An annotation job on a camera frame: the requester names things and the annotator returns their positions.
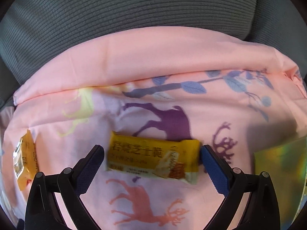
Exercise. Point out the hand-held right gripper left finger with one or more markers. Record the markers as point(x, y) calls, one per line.
point(90, 165)

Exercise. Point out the orange snack packet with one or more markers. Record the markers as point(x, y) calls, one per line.
point(24, 158)

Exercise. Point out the shiny green-gold card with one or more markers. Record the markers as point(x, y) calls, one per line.
point(280, 167)

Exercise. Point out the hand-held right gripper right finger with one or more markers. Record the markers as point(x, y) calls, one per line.
point(214, 167)

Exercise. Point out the yellow biscuit snack packet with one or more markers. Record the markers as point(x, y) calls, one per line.
point(144, 153)

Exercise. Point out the grey sofa cushion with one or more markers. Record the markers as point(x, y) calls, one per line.
point(120, 9)

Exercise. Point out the pink deer-print blanket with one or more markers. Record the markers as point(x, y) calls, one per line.
point(153, 64)

